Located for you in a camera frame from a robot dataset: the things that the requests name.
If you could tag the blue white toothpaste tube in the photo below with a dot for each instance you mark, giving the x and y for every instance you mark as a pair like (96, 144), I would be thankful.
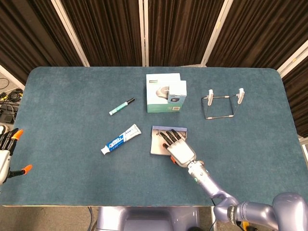
(120, 140)

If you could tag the white table leg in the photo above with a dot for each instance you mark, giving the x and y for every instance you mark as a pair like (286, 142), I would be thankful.
(213, 216)

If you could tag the brown curtain partition panel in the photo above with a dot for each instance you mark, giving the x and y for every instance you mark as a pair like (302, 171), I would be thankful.
(108, 29)
(29, 31)
(260, 31)
(298, 96)
(180, 29)

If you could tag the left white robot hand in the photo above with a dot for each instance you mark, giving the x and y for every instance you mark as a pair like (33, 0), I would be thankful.
(4, 158)

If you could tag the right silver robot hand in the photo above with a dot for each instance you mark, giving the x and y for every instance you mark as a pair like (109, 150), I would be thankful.
(180, 151)

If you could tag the green white product box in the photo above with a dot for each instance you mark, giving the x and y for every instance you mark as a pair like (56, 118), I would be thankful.
(156, 106)

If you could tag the green marker pen black cap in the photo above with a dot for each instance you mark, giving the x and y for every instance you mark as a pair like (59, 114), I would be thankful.
(120, 107)

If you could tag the blue felt table cover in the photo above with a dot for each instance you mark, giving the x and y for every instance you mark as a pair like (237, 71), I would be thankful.
(72, 156)

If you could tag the purple robot base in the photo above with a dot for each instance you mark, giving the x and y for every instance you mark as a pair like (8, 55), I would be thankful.
(144, 219)

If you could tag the right purple robot arm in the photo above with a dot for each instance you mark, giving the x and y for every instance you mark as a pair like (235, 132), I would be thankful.
(211, 187)

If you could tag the small grey card box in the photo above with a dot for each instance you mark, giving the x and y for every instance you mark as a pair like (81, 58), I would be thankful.
(156, 149)

